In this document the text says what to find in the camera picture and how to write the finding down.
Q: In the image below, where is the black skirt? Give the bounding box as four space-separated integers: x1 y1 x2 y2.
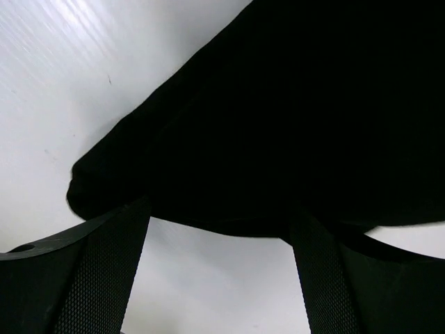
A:
67 1 444 237

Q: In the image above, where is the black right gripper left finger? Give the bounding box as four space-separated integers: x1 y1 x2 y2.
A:
1 198 151 334

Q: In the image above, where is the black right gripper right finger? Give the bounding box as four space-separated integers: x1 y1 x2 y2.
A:
289 205 444 334

